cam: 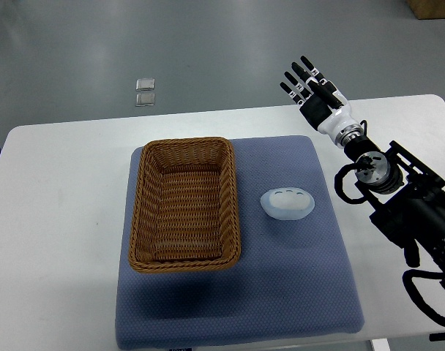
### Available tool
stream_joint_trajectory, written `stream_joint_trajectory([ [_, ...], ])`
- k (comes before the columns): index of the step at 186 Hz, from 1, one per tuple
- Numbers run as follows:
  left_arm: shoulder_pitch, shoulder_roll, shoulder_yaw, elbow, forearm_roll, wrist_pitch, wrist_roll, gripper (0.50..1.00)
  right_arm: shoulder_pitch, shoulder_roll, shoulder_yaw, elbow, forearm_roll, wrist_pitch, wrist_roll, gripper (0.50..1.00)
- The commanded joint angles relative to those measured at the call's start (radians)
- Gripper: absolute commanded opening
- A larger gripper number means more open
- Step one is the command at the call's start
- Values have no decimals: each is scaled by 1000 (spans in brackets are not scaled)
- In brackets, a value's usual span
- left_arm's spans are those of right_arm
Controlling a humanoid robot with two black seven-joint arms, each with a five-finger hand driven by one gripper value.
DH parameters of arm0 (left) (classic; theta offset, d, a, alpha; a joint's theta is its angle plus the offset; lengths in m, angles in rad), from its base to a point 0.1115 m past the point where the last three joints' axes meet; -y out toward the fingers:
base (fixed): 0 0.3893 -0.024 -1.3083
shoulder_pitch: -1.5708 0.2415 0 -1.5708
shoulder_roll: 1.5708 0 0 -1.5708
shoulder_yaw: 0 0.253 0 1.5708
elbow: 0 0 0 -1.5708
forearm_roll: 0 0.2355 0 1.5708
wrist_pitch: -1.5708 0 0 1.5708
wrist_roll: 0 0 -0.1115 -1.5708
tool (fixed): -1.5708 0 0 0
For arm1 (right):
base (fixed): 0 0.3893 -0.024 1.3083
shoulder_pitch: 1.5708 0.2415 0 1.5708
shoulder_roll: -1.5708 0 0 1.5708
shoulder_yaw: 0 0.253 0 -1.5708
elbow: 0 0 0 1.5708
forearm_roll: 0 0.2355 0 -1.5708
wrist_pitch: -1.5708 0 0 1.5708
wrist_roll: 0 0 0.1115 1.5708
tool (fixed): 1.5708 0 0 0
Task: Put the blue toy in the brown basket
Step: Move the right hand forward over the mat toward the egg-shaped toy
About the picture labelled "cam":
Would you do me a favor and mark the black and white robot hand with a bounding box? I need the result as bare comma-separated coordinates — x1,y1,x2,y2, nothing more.
280,56,365,148

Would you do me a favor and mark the pale blue plush toy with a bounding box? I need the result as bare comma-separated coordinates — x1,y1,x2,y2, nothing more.
260,187,315,221

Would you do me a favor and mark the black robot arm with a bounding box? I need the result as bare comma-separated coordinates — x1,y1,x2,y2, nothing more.
334,121,445,327

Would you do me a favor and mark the brown wicker basket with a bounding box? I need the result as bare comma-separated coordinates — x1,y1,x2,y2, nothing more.
128,137,242,273

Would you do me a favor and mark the brown cardboard box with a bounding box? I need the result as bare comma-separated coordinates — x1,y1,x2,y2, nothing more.
406,0,445,20

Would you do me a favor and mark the upper silver floor plate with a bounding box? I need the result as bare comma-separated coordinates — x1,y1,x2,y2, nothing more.
135,78,155,91

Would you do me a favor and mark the silver floor plate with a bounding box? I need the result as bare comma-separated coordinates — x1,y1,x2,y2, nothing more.
135,92,155,107
135,78,155,91

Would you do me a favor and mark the lower silver floor plate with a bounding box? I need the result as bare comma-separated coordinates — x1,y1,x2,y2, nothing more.
135,92,155,107

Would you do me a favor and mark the blue quilted mat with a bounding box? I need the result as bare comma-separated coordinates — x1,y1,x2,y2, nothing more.
114,135,366,350

